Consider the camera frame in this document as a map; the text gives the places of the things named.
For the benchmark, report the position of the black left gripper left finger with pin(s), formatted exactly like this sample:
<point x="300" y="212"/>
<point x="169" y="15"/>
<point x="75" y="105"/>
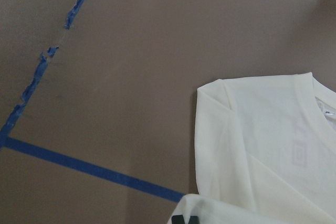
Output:
<point x="178" y="220"/>

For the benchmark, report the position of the cream long sleeve shirt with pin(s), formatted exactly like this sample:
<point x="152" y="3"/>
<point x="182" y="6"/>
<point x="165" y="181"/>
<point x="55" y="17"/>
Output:
<point x="264" y="152"/>

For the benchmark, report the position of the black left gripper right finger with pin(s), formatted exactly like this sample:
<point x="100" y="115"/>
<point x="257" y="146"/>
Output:
<point x="193" y="220"/>

